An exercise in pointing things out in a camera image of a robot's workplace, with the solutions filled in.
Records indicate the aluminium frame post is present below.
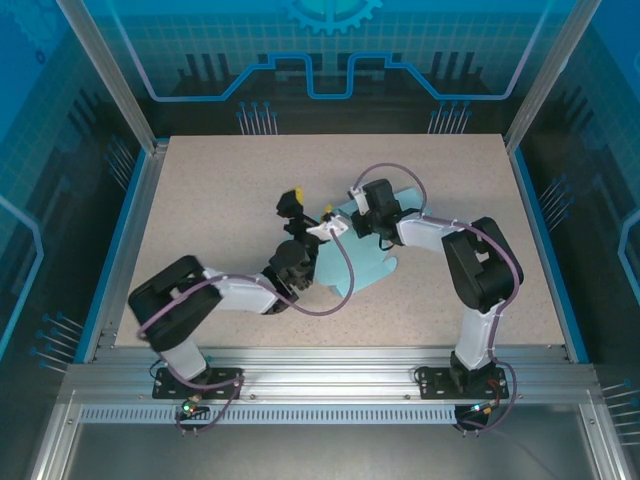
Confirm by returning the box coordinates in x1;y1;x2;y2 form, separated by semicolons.
503;0;601;151
54;0;169;156

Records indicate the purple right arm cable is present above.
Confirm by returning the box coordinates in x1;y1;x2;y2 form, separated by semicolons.
352;163;517;437

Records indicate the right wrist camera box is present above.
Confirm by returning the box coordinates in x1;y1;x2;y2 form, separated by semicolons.
347;178;402;217

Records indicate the blue trimmed side rail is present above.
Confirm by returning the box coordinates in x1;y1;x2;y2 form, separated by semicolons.
504;143;591;364
74;142;169;364

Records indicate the aluminium frame beam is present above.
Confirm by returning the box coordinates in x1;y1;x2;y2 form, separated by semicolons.
59;344;601;407

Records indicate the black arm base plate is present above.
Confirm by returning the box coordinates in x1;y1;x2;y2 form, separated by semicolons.
416;366;519;401
151;366;247;401

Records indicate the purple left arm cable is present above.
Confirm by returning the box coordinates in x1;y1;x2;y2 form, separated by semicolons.
136;233;357;439

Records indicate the slotted grey cable duct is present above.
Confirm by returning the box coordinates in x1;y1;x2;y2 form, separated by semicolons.
78;404;459;427

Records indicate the cable connector with green light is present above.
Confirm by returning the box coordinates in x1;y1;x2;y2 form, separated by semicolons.
177;394;211;421
457;399;501;426

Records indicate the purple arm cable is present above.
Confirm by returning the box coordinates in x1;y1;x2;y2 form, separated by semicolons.
136;233;357;439
352;163;517;437

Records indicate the light teal paper box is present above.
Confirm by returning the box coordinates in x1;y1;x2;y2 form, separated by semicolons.
314;187;427;300

